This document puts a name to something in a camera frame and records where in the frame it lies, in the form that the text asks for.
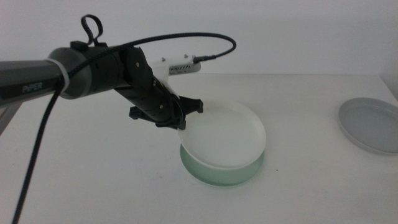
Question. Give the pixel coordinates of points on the white shallow bowl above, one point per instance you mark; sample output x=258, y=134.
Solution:
x=224, y=137

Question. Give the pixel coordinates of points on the pale green shallow bowl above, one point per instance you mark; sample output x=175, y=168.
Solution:
x=217, y=178

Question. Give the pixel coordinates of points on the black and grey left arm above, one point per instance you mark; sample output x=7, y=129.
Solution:
x=28, y=77

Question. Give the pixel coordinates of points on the white zip tie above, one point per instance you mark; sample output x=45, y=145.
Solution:
x=63, y=72

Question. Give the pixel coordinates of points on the grey shallow bowl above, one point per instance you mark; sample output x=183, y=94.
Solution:
x=370, y=124

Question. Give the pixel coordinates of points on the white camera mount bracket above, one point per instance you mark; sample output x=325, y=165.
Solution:
x=160, y=70

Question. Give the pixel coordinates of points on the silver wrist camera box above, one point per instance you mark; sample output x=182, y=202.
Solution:
x=183, y=68

